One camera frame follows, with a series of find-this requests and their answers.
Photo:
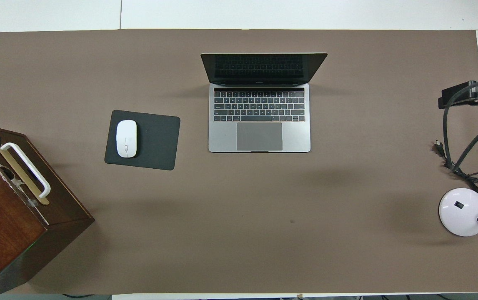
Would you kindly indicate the white desk lamp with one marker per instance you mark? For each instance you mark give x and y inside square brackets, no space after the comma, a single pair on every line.
[461,212]

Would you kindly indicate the grey aluminium laptop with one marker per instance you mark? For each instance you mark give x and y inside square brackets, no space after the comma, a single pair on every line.
[259,137]

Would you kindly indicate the dark brown wooden box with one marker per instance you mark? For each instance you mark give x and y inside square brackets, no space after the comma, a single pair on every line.
[5,225]

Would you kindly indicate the white computer mouse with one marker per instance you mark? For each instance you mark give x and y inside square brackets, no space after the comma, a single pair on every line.
[126,137]

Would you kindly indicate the black mouse pad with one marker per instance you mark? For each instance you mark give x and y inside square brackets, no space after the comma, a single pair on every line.
[155,141]

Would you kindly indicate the large brown table mat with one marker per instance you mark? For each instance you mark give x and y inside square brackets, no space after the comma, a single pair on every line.
[264,250]

